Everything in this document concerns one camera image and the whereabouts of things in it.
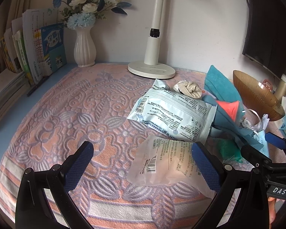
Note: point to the black pen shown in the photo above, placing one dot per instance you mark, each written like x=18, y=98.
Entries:
x=35, y=87

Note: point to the person hand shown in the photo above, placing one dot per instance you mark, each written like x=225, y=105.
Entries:
x=272, y=213

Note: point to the coral pink pouch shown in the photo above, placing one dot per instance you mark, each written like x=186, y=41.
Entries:
x=231, y=108

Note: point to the black monitor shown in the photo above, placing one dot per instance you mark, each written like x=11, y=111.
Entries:
x=265, y=41

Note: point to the blue white artificial flowers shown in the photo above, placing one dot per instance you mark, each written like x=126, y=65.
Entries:
x=85, y=13

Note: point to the white ribbed vase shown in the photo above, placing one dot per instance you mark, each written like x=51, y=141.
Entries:
x=85, y=49

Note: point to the translucent plastic bag pack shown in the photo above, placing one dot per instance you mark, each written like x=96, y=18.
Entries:
x=160, y=161

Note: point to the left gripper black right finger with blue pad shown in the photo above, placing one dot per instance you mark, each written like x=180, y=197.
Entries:
x=251, y=209

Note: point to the brown ribbed glass bowl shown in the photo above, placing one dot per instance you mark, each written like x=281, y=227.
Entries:
x=256, y=97

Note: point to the blue cover workbook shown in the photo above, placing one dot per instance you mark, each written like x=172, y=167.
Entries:
x=53, y=47

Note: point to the green spine book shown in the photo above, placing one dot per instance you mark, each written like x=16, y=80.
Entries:
x=19, y=45

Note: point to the beige socks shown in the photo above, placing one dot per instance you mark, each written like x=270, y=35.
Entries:
x=190, y=89

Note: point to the teal cloth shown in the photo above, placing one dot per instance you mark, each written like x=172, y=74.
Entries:
x=221, y=87

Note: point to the pink patterned towel mat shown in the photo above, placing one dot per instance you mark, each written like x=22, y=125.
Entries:
x=92, y=104

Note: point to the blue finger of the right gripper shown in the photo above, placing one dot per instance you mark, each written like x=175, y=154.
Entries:
x=275, y=140

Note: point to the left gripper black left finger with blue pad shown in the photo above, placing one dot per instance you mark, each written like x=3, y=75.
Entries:
x=32, y=207

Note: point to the light blue cleaning cloth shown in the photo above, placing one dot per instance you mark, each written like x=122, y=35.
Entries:
x=253, y=135

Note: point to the white desk lamp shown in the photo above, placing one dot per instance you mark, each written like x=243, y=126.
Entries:
x=150, y=67

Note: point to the stacked books pile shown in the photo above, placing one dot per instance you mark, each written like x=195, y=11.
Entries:
x=12, y=87

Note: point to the green mesh scrunchie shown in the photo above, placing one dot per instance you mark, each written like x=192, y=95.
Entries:
x=227, y=150

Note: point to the white colourful spine book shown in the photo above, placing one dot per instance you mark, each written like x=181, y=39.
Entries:
x=33, y=19

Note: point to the gold cylinder bottle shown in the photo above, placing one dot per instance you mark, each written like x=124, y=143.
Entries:
x=280, y=92

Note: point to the light blue wipes pack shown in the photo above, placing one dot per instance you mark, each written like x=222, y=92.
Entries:
x=175, y=115

